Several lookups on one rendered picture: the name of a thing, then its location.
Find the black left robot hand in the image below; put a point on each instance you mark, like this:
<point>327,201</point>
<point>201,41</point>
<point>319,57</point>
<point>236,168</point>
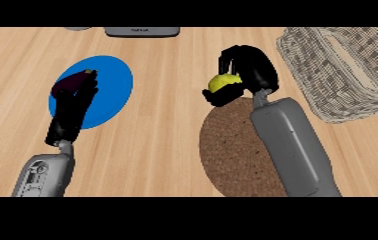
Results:
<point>68,114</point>

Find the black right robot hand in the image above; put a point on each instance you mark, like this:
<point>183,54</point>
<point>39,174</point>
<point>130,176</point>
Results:
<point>256,70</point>

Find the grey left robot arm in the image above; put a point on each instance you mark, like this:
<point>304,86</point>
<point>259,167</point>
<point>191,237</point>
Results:
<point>45,175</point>

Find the pale wicker basket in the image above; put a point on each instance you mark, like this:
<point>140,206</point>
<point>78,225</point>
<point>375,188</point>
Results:
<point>329,74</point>

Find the brown round cork placemat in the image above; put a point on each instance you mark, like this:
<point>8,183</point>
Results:
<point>236,154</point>

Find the dark purple eggplant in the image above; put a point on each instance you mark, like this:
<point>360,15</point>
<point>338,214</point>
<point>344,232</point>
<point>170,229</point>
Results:
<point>71,81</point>

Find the blue oval plate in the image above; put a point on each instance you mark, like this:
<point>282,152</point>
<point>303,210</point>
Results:
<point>112,87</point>

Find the small grey object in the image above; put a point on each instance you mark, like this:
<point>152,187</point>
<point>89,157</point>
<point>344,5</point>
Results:
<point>77,28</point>

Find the grey flat appliance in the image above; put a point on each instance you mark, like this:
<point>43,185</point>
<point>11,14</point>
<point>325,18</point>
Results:
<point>142,31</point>

